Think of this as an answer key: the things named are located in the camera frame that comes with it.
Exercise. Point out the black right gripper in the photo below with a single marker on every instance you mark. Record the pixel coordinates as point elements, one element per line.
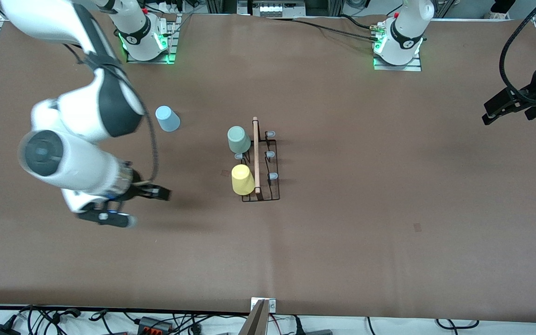
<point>138,190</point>

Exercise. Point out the yellow plastic cup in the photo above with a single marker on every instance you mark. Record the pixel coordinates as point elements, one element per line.
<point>242,181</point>

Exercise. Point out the sage green plastic cup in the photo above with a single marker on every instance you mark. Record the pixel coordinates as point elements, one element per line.
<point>238,139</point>

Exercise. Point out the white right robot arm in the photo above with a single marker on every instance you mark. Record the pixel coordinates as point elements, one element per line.
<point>82,111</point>

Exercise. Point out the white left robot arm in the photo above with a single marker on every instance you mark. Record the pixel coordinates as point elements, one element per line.
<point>403,32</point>

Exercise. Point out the light blue plastic cup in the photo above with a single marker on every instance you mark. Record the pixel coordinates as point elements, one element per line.
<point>168,118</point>

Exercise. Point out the black white shoe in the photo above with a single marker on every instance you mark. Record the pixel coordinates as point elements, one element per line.
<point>500,5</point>

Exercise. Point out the black orange connector block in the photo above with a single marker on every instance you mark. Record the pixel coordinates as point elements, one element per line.
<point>154,324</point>

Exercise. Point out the brown table mat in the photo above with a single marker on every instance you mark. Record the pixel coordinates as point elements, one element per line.
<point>389,186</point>

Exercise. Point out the white power strip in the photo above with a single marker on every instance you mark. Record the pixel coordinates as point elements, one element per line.
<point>170,7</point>

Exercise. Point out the black plug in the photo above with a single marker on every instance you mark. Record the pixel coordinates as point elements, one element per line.
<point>297,328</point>

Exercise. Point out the black power adapter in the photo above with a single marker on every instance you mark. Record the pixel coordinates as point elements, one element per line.
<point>0,331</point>

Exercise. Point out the grey device with white connectors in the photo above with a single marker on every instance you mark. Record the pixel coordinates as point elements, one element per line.
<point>272,8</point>

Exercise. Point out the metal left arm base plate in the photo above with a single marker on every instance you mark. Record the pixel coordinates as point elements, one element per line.
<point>398,68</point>

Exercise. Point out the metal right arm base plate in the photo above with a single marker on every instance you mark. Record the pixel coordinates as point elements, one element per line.
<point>171,46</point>

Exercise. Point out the small metal bracket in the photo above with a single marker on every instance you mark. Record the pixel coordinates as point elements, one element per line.
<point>271,304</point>

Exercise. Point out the brown wedge shaped post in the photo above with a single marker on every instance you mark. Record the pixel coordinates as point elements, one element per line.
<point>256,323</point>

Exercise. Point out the black aluminium frame profile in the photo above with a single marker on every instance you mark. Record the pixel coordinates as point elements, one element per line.
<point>217,5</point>

